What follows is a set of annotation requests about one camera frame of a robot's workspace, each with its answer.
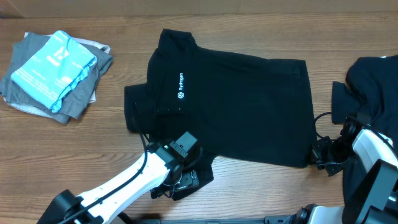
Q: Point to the folded light blue shirt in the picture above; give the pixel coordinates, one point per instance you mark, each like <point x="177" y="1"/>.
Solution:
<point x="54" y="70"/>

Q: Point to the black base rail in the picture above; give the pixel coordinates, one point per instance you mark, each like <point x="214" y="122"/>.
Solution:
<point x="124" y="219"/>

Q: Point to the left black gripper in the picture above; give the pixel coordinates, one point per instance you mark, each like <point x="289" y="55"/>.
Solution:
<point x="189" y="178"/>

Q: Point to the folded dark grey shirt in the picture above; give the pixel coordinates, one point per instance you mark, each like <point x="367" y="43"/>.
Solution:
<point x="82" y="90"/>

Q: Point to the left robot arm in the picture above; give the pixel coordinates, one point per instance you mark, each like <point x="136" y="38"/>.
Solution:
<point x="164" y="168"/>

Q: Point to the black polo shirt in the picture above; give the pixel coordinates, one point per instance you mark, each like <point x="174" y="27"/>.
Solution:
<point x="238" y="106"/>

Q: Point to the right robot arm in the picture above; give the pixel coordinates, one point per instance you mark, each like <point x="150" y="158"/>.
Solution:
<point x="374" y="199"/>

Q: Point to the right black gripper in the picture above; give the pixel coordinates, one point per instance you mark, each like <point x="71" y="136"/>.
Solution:
<point x="316" y="150"/>

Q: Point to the pile of black clothes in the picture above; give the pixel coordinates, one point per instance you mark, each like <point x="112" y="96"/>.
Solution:
<point x="370" y="89"/>

